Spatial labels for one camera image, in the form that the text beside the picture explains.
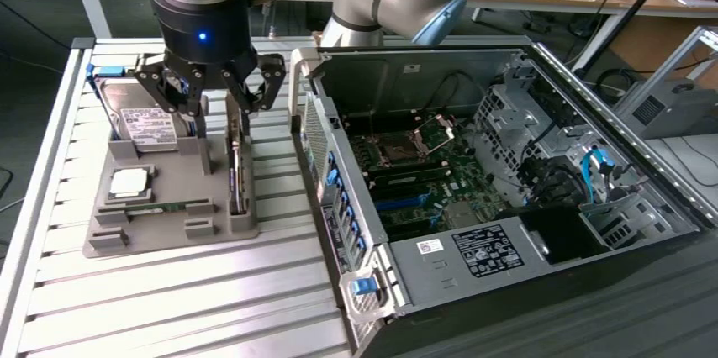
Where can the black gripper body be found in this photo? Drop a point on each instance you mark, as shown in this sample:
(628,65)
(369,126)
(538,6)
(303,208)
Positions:
(202,30)

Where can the black graphics card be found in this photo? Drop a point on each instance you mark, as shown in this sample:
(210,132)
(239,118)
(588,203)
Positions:
(238,164)

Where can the hard disk in blue carrier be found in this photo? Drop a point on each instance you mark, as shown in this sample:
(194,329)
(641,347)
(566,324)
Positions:
(140,101)

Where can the silver CPU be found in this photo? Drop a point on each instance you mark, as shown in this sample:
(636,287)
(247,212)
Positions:
(128,183)

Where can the open PC case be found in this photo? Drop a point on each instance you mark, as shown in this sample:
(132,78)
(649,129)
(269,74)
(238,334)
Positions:
(347,156)

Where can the green RAM stick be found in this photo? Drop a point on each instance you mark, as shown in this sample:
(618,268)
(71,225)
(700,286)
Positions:
(156,209)

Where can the CPU socket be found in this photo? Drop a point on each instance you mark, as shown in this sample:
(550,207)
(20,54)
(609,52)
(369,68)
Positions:
(398,150)

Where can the grey parts rack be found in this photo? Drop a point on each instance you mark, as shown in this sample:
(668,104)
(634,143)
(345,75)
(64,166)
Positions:
(168,232)

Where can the metal socket cover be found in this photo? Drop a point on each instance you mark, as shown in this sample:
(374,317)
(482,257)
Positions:
(438,131)

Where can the blue expansion slot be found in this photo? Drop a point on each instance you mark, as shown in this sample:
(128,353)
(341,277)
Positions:
(401,203)

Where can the green motherboard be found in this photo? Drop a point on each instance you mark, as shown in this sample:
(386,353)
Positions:
(466,181)

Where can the metal drive cage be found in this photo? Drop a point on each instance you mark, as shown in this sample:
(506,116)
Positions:
(510,118)

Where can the grey chipset heatsink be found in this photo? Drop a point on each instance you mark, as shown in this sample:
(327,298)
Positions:
(466,213)

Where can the blue release latch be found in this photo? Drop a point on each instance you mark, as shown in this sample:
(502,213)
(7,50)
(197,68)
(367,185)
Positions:
(363,285)

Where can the grey power supply unit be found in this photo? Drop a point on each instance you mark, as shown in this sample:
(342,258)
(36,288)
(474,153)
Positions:
(438,261)

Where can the metal disk bay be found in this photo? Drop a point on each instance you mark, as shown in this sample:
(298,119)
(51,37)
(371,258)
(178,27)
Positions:
(622,223)

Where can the grey equipment box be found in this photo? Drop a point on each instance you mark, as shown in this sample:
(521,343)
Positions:
(678,114)

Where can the aluminium frame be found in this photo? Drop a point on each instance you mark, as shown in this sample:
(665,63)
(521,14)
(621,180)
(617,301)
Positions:
(690,45)

